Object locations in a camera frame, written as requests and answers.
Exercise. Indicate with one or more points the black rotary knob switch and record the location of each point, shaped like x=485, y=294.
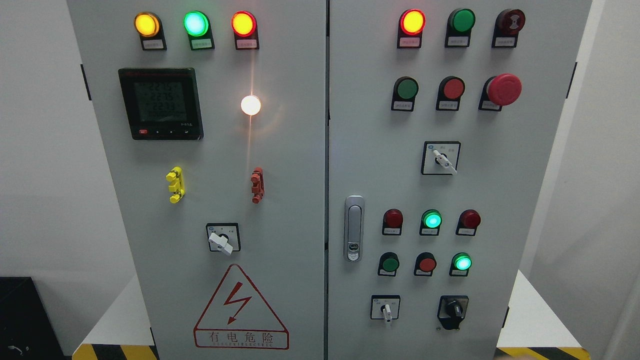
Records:
x=452, y=311

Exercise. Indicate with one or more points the grey electrical cabinet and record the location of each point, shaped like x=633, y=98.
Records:
x=325, y=72

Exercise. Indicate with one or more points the silver cabinet door latch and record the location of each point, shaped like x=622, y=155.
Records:
x=352, y=227

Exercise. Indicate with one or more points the red terminal connector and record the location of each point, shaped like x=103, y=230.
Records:
x=257, y=185

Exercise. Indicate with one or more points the dark red indicator light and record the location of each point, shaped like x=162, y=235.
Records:
x=392, y=222

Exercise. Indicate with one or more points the white lit indicator light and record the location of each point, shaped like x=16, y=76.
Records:
x=251, y=105

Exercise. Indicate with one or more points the green push button lower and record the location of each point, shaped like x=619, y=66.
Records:
x=388, y=264

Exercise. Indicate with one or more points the green push button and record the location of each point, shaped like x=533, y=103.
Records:
x=404, y=94
x=388, y=264

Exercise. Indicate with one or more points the green lit indicator middle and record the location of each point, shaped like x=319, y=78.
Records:
x=430, y=223

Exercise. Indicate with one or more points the red push button lower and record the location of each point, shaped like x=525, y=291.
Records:
x=425, y=264

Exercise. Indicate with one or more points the red push button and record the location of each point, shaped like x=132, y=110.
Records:
x=450, y=92
x=425, y=264

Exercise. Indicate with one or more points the yellow terminal connector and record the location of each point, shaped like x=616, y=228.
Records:
x=176, y=184

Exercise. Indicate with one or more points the dark red indicator right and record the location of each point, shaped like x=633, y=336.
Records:
x=468, y=223

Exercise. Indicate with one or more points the red high voltage warning sticker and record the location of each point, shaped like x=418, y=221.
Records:
x=237, y=316

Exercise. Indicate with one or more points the green lit indicator lower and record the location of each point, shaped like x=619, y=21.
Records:
x=460, y=265

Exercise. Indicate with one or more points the red lit indicator light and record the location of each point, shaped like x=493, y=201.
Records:
x=245, y=30

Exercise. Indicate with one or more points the black digital power meter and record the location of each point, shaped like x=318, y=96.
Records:
x=162, y=104

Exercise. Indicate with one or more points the red lit light right door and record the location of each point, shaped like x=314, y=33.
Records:
x=410, y=29

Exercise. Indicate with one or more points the green lit indicator light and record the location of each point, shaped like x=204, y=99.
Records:
x=198, y=29

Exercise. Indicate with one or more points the red emergency stop button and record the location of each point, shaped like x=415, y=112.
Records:
x=499, y=91

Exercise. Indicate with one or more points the dark green indicator light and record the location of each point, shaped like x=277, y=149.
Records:
x=459, y=27

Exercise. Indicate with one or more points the yellow indicator light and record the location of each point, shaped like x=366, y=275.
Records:
x=150, y=30

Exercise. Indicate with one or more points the black box bottom left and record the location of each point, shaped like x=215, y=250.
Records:
x=25, y=329

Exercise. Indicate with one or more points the white handle selector switch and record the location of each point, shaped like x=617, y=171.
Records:
x=223, y=237

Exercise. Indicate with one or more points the white selector switch upper right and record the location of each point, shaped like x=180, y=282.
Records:
x=440, y=157

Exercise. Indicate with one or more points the small white selector switch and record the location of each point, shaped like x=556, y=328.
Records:
x=385, y=307

